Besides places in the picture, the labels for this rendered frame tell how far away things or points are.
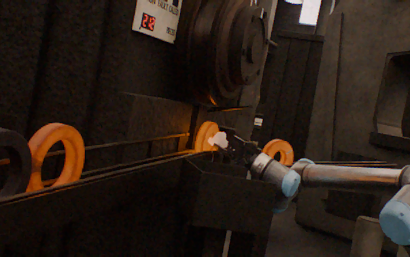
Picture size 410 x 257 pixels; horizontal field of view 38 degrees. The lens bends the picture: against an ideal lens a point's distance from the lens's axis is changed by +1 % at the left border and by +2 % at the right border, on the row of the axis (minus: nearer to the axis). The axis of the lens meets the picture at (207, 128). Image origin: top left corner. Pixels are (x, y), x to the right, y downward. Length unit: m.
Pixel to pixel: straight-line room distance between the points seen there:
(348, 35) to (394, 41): 0.37
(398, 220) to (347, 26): 3.29
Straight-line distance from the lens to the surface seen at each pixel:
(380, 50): 4.77
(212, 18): 1.96
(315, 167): 2.19
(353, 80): 4.80
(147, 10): 1.83
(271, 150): 2.51
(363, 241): 2.66
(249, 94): 11.06
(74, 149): 1.42
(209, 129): 2.16
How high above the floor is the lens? 0.91
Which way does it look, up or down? 3 degrees down
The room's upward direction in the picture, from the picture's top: 11 degrees clockwise
